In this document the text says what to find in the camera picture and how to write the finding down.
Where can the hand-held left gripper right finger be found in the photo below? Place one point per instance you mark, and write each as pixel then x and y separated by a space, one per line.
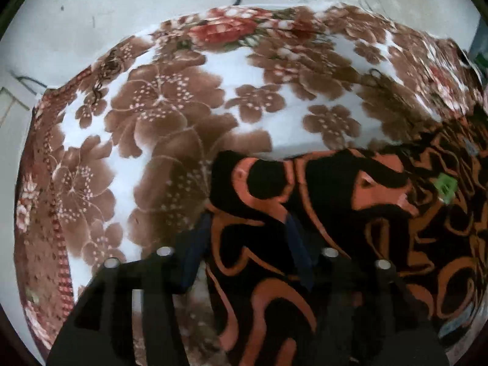
pixel 299 247

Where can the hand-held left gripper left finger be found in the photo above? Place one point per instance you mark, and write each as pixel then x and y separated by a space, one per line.
pixel 196 247

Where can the floral brown and white blanket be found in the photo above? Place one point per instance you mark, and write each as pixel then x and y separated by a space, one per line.
pixel 171 95

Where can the small green square tag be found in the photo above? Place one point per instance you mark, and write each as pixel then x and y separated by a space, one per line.
pixel 445 187

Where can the grey-green object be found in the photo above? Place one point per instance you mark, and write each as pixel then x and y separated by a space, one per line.
pixel 479 45

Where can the black garment with orange print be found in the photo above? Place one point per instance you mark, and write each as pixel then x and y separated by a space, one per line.
pixel 267 183

